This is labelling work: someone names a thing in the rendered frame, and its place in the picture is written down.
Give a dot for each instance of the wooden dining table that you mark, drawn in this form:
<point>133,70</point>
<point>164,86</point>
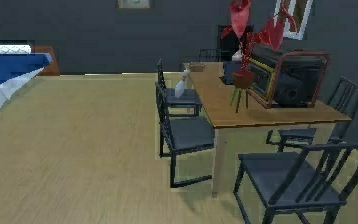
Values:
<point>220,106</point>

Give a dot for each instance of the white bottle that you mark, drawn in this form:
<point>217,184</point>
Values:
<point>181,87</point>

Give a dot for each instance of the red leaved houseplant in pot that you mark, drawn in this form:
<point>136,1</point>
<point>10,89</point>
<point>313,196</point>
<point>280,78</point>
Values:
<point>243,78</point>

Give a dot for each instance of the framed picture with white frame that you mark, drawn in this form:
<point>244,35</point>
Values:
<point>295,16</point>

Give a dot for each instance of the dark grey dining chair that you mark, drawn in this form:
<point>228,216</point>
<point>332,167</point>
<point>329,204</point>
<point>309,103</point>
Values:
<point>340,100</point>
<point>183,98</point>
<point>277,180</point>
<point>187,133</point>
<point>209,55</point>

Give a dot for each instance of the brown bowl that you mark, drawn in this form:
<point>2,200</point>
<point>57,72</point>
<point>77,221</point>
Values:
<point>197,66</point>

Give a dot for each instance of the bed with blue cover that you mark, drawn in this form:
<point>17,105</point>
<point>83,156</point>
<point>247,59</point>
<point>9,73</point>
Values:
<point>7,76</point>

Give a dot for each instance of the black box with red frame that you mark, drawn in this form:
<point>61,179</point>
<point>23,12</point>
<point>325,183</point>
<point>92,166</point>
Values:
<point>287,83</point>

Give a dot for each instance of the white pillow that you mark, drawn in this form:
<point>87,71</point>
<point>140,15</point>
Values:
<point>13,49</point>

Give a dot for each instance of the framed picture with brown frame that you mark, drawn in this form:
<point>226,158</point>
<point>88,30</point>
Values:
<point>133,3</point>

